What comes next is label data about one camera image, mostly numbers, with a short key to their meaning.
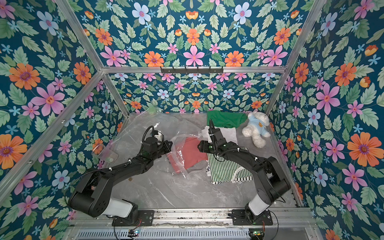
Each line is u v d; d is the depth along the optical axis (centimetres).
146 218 73
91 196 43
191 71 93
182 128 105
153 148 69
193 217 75
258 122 103
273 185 45
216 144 69
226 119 114
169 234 77
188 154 91
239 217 72
